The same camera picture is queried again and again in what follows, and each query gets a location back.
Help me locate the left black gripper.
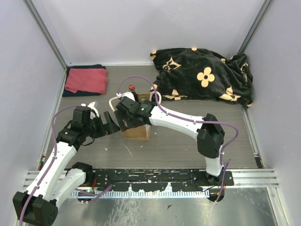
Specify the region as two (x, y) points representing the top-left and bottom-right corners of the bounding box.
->
(84, 111), (120, 139)

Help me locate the glass cola bottle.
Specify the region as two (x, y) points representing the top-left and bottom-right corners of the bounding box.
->
(128, 85), (139, 102)

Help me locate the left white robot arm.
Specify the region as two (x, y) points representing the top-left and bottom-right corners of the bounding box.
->
(13, 103), (120, 226)

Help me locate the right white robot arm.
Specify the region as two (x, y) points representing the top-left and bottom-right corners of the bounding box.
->
(115, 96), (225, 186)

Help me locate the folded red cloth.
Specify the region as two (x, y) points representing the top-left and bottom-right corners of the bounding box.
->
(65, 68), (108, 94)

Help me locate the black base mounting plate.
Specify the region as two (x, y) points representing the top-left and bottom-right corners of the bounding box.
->
(80, 168), (234, 192)

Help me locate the black floral fleece blanket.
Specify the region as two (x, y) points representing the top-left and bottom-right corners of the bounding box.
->
(150, 48), (253, 108)

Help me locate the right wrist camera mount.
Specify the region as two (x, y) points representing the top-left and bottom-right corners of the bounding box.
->
(116, 92), (135, 101)

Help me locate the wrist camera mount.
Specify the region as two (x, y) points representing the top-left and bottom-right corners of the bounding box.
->
(81, 101), (100, 119)
(116, 92), (135, 101)

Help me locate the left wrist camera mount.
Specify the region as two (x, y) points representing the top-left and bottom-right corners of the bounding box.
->
(81, 101), (100, 119)

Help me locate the white slotted cable duct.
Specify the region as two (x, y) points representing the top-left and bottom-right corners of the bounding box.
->
(70, 189), (210, 199)

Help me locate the aluminium frame rail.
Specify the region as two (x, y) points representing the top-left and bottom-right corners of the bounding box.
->
(24, 169), (278, 192)

